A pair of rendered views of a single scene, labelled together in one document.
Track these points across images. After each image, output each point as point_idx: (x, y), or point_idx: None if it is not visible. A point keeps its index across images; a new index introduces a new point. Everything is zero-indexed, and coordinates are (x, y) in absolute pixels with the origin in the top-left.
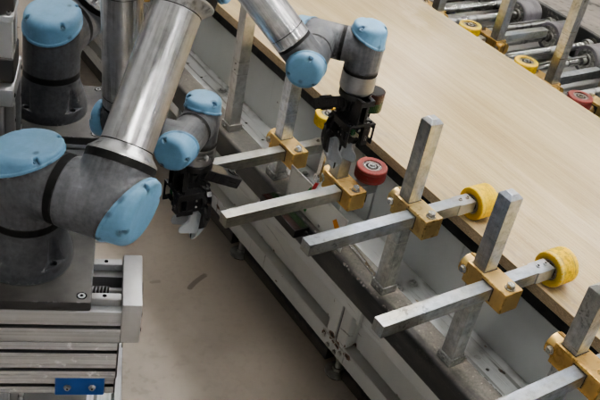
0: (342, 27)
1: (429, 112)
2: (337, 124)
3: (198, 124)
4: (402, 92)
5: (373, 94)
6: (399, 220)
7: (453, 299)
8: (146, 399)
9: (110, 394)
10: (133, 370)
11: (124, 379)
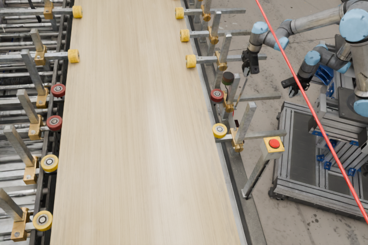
0: (270, 31)
1: (163, 123)
2: None
3: (315, 50)
4: (167, 141)
5: (229, 73)
6: (230, 55)
7: (230, 30)
8: (258, 187)
9: (282, 157)
10: (261, 202)
11: (265, 198)
